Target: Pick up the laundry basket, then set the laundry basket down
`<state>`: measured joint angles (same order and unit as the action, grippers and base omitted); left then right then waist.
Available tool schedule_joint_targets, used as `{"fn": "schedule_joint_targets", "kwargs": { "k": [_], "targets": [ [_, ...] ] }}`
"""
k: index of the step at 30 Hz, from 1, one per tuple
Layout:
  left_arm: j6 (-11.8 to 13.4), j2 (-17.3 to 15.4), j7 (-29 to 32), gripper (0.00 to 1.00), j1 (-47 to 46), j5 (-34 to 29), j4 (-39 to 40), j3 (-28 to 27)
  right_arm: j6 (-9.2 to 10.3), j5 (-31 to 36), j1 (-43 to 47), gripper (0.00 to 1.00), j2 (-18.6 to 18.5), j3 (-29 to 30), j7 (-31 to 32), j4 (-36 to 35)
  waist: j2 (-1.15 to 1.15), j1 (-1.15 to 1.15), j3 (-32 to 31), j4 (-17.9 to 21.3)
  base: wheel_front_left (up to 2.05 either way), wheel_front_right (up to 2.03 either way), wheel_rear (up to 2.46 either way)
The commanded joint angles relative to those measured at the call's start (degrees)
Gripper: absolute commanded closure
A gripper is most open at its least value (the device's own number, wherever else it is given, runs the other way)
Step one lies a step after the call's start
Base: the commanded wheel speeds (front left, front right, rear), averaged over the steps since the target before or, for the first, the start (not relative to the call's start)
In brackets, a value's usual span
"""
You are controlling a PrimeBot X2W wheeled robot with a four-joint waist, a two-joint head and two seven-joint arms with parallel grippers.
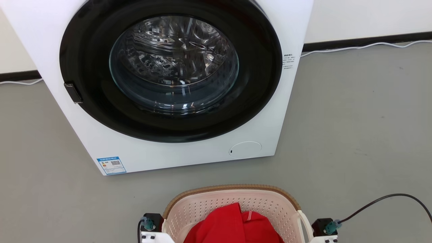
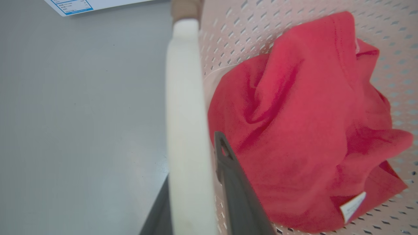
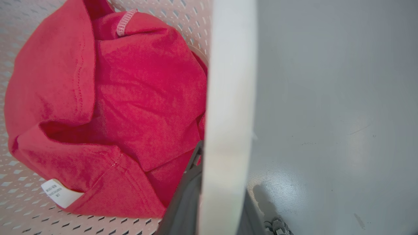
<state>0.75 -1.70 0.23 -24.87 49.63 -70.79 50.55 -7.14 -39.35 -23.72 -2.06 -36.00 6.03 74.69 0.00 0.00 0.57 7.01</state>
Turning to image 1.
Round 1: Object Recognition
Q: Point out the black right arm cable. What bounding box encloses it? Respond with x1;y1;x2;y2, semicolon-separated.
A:
339;193;432;224

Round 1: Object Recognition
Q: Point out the teal right cable plug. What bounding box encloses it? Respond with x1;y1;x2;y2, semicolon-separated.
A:
324;219;342;235

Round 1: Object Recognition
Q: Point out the black round washer door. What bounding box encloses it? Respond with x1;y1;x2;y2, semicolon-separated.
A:
59;0;283;143

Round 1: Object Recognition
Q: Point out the blue energy label sticker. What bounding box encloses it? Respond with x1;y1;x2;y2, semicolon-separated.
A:
97;156;127;175

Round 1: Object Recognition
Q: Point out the round white filter cover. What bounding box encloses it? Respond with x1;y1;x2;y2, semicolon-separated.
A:
229;141;262;159

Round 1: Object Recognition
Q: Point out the small printed text sticker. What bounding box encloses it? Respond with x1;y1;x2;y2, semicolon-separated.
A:
283;53;295;71

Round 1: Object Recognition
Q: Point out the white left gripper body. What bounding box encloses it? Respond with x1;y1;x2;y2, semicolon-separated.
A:
141;231;174;243

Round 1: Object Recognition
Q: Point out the black washer door handle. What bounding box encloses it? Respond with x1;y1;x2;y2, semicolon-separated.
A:
64;82;83;104

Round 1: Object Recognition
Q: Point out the white front-load washing machine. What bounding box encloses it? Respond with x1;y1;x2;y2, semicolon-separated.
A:
0;0;314;176

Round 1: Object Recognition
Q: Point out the red garment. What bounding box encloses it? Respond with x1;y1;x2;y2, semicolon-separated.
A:
183;202;285;243

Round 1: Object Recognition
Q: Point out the beige perforated laundry basket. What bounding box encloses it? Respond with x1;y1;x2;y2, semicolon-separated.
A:
162;184;314;243

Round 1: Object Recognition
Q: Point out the thin white floor cable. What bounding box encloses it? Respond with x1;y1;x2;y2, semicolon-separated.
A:
300;40;432;58
0;78;44;85

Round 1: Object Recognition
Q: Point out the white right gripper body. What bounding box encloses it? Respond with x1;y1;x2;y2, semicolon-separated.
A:
308;235;338;243

